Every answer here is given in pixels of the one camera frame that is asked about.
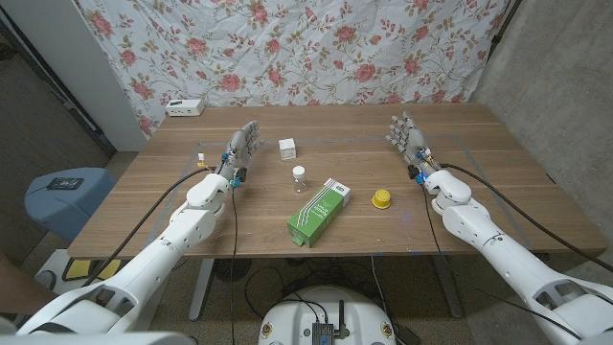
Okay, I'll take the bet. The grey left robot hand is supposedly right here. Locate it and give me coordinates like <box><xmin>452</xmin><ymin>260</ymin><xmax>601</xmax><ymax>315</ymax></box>
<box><xmin>216</xmin><ymin>120</ymin><xmax>265</xmax><ymax>182</ymax></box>

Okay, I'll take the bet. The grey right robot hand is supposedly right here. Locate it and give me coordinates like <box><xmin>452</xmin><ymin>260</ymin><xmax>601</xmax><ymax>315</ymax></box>
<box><xmin>385</xmin><ymin>110</ymin><xmax>441</xmax><ymax>177</ymax></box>

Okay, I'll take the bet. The clear medicine bottle white cap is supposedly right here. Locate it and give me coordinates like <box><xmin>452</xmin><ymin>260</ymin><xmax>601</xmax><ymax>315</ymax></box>
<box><xmin>292</xmin><ymin>165</ymin><xmax>308</xmax><ymax>195</ymax></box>

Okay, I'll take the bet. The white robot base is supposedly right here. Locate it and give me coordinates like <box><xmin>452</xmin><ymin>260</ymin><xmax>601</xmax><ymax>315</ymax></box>
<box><xmin>258</xmin><ymin>285</ymin><xmax>397</xmax><ymax>345</ymax></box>

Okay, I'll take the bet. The small white cube box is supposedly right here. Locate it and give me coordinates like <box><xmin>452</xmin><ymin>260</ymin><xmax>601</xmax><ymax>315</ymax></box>
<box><xmin>278</xmin><ymin>137</ymin><xmax>298</xmax><ymax>161</ymax></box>

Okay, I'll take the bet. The yellow lid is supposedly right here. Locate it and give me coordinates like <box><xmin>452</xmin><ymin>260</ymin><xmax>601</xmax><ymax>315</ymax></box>
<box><xmin>371</xmin><ymin>189</ymin><xmax>392</xmax><ymax>210</ymax></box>

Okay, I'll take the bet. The green medicine box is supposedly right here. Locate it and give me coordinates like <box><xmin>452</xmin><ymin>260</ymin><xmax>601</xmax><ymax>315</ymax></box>
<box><xmin>286</xmin><ymin>177</ymin><xmax>352</xmax><ymax>249</ymax></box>

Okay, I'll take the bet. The white power strip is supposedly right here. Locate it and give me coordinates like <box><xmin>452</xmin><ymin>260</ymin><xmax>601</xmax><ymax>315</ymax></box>
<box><xmin>165</xmin><ymin>98</ymin><xmax>206</xmax><ymax>118</ymax></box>

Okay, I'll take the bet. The floral backdrop cloth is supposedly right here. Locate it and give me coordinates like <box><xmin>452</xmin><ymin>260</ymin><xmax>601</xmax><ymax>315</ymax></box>
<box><xmin>76</xmin><ymin>0</ymin><xmax>510</xmax><ymax>138</ymax></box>

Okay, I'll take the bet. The white metal table leg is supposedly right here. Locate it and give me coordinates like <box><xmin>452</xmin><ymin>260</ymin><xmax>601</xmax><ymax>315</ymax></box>
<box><xmin>430</xmin><ymin>253</ymin><xmax>465</xmax><ymax>320</ymax></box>
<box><xmin>188</xmin><ymin>258</ymin><xmax>216</xmax><ymax>322</ymax></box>

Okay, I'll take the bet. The black backdrop stand pole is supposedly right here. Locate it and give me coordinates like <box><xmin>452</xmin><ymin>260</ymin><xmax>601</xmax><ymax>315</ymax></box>
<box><xmin>487</xmin><ymin>0</ymin><xmax>524</xmax><ymax>61</ymax></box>

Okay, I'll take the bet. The black phone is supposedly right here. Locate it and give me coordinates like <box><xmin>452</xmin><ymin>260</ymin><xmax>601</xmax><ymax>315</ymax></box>
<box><xmin>46</xmin><ymin>176</ymin><xmax>85</xmax><ymax>191</ymax></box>

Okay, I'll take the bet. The blue-grey round stool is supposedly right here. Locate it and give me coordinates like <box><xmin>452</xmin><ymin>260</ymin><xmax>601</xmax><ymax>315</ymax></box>
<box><xmin>24</xmin><ymin>167</ymin><xmax>116</xmax><ymax>243</ymax></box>

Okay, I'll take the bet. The yellow black floor pedal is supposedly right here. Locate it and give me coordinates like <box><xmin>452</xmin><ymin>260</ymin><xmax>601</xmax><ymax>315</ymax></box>
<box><xmin>61</xmin><ymin>257</ymin><xmax>124</xmax><ymax>283</ymax></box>

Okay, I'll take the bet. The grey sneaker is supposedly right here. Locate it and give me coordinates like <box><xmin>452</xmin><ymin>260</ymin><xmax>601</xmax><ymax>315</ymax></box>
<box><xmin>33</xmin><ymin>270</ymin><xmax>58</xmax><ymax>292</ymax></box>

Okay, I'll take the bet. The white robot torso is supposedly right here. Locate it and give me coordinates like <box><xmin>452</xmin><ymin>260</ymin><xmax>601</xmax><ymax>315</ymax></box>
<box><xmin>0</xmin><ymin>332</ymin><xmax>198</xmax><ymax>345</ymax></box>

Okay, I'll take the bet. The person's leg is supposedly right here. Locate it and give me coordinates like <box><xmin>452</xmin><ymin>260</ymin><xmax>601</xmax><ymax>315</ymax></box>
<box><xmin>0</xmin><ymin>251</ymin><xmax>58</xmax><ymax>315</ymax></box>

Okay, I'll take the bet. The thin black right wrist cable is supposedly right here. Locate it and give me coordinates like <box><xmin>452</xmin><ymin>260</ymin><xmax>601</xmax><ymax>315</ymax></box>
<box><xmin>420</xmin><ymin>184</ymin><xmax>583</xmax><ymax>341</ymax></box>

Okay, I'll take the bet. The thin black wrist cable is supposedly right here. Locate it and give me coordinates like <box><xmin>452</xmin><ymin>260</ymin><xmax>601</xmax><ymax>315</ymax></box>
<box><xmin>420</xmin><ymin>184</ymin><xmax>583</xmax><ymax>341</ymax></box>
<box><xmin>229</xmin><ymin>184</ymin><xmax>239</xmax><ymax>345</ymax></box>

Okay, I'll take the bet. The thin black left wrist cable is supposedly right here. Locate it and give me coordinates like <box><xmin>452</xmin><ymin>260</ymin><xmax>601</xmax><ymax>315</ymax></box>
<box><xmin>229</xmin><ymin>184</ymin><xmax>239</xmax><ymax>345</ymax></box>

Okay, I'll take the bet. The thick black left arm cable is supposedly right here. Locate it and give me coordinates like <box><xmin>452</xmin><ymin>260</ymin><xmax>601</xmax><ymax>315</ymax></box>
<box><xmin>81</xmin><ymin>166</ymin><xmax>215</xmax><ymax>288</ymax></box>

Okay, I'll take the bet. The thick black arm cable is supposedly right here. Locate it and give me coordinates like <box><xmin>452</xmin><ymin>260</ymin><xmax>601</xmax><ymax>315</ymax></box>
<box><xmin>81</xmin><ymin>166</ymin><xmax>215</xmax><ymax>288</ymax></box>
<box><xmin>439</xmin><ymin>162</ymin><xmax>613</xmax><ymax>274</ymax></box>

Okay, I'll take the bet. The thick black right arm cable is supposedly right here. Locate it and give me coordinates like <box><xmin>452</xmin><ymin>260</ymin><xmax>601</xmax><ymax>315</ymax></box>
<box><xmin>439</xmin><ymin>162</ymin><xmax>613</xmax><ymax>274</ymax></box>

